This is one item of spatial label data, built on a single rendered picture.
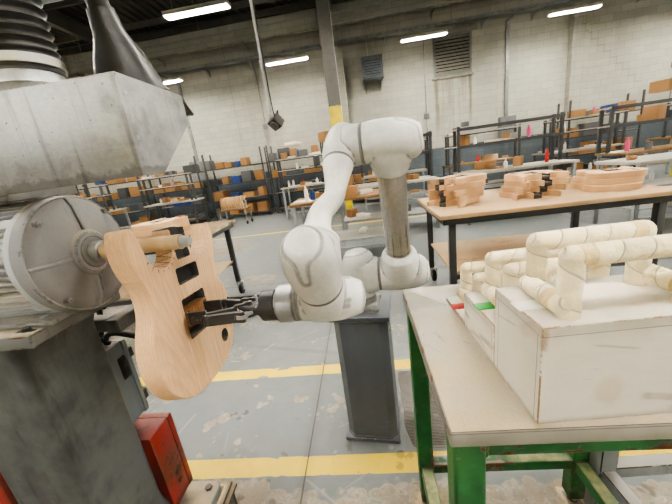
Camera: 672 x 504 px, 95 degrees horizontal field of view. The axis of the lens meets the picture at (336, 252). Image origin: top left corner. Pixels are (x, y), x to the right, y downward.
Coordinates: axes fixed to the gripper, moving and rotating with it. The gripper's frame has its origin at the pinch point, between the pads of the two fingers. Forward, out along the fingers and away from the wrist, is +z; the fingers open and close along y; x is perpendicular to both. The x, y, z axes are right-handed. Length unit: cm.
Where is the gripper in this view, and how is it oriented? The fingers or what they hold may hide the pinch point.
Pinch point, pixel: (199, 312)
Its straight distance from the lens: 85.6
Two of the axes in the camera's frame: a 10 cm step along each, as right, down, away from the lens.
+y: 0.8, -2.0, 9.8
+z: -9.9, 1.2, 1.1
